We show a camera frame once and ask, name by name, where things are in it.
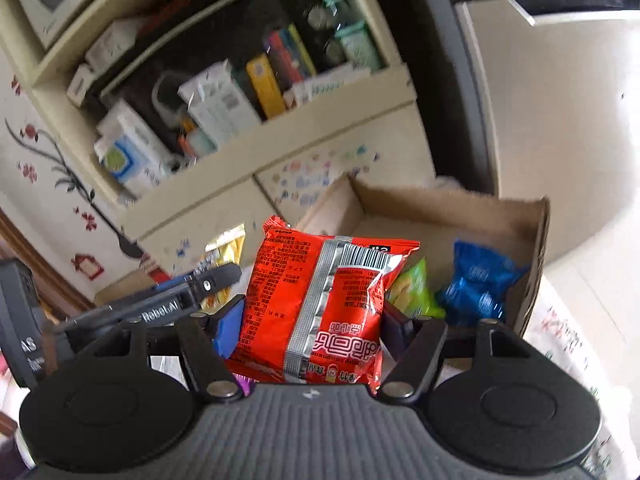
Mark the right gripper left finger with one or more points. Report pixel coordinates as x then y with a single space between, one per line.
206 341

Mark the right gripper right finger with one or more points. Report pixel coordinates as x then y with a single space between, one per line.
415 345

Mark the green America snack pack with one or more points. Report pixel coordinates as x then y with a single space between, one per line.
411 295

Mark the blue foil pack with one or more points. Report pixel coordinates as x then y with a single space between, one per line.
479 285

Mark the red noodle pack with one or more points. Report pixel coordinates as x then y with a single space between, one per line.
313 307

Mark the small yellow snack pack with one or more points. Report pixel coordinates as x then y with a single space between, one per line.
225 248

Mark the purple snack pack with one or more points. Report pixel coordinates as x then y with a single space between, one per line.
246 384

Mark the red gift box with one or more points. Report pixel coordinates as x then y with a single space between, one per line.
150 267

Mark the cardboard milk box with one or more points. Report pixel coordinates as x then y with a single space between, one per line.
437 218

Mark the white blue tissue box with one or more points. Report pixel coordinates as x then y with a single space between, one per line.
130 151

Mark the white orange canister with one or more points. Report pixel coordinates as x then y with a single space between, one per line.
193 140

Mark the white flat box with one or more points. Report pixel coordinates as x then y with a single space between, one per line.
307 90

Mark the white barcode box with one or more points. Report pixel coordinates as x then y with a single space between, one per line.
218 105

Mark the cream sideboard cabinet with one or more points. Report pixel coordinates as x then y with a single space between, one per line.
370 128

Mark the green glass bottle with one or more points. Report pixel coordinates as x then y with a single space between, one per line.
352 32

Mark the yellow box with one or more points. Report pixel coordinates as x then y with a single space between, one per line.
266 87

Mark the coloured book stack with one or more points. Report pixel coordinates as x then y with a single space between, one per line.
288 57

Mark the wooden door frame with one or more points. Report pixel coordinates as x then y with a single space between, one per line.
59 298

